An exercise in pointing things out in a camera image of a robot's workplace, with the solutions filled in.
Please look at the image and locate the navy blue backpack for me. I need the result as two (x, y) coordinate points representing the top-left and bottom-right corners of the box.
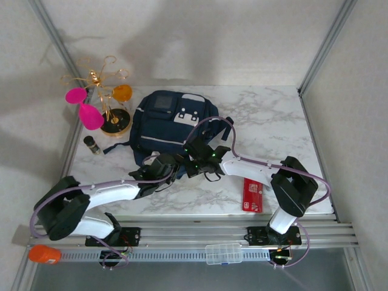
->
(102, 90), (236, 179)

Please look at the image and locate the red packet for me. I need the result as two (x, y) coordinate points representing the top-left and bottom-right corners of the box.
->
(242, 178), (264, 213)

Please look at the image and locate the small black bottle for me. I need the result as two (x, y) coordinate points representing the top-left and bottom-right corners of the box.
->
(84, 136), (101, 155)

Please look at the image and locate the pink goblet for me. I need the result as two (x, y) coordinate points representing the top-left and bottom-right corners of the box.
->
(78, 102), (105, 130)

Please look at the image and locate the orange goblet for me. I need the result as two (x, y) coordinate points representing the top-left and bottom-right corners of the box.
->
(112, 84), (134, 107)

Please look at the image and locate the clear plastic compartment box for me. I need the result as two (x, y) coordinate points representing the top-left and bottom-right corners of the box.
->
(205, 243), (244, 266)

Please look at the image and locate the black control board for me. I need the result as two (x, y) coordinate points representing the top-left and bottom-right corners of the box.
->
(268, 247), (293, 267)
(99, 250), (130, 269)

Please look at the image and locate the orange cylinder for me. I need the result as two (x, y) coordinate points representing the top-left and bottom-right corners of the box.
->
(28, 244), (62, 264)

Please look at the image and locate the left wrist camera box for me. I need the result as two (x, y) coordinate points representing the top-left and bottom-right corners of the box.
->
(144, 150), (161, 164)

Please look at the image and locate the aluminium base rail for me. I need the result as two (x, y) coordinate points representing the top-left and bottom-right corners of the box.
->
(27, 212), (360, 249)

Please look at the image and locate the gold wire cup stand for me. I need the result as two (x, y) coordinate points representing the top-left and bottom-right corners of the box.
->
(59, 55), (133, 136)

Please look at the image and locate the grey slotted cable duct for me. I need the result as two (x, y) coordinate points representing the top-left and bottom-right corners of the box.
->
(57, 249), (272, 262)

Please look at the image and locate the aluminium side rail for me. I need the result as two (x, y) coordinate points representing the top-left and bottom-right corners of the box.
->
(12, 90), (92, 291)
(298, 90), (373, 291)

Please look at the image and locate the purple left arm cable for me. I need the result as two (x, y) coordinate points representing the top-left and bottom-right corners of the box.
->
(30, 153), (175, 270)

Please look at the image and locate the aluminium frame post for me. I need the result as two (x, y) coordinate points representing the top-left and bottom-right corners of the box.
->
(296, 0), (355, 96)
(28, 0), (92, 98)

